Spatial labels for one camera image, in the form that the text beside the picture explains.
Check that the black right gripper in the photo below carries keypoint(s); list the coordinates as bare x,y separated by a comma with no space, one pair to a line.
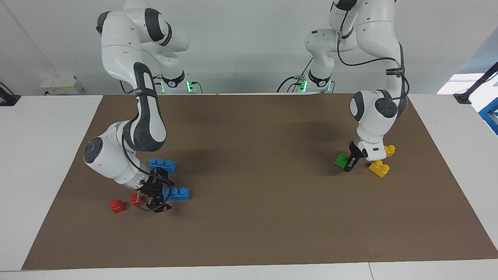
151,190

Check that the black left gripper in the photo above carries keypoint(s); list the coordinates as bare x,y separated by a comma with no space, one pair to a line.
357,152

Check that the green two-stud toy brick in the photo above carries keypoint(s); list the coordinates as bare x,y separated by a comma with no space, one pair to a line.
341,160

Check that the blue three-stud toy brick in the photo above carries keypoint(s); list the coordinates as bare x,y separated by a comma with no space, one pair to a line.
179,194
163,165

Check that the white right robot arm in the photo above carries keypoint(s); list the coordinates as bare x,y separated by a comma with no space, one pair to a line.
148,116

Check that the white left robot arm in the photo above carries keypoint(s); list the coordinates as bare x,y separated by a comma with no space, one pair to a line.
373,116

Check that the yellow two-stud toy brick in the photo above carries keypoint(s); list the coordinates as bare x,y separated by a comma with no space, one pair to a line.
379,168
390,151

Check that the red small toy brick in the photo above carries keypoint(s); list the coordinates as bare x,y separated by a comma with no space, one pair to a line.
117,207
134,199

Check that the brown table mat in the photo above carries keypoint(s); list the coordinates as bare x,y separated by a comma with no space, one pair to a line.
249,233

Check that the black angled stand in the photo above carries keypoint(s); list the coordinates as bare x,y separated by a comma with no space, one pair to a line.
472,87

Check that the white power socket box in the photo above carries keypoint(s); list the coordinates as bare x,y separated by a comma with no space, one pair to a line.
60,84

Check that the black table clamp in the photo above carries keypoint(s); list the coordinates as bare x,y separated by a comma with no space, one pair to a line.
7,99

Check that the blue metal frame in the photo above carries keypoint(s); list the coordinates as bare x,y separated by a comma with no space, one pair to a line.
491,116

